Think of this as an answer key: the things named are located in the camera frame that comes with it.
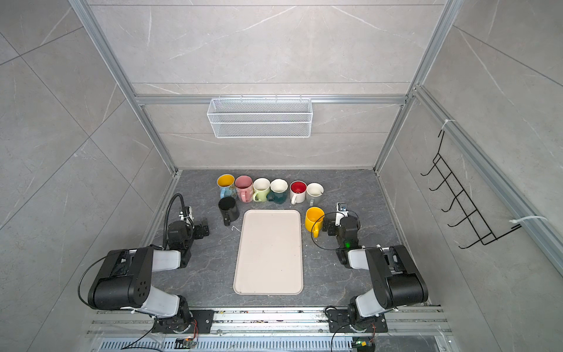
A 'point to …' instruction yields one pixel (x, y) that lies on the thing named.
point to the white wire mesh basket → (259, 118)
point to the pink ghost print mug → (244, 189)
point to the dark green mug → (278, 191)
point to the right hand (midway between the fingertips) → (336, 212)
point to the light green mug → (261, 186)
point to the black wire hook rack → (481, 228)
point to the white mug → (297, 191)
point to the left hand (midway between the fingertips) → (193, 215)
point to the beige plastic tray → (269, 257)
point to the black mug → (229, 210)
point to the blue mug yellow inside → (227, 186)
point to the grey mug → (314, 193)
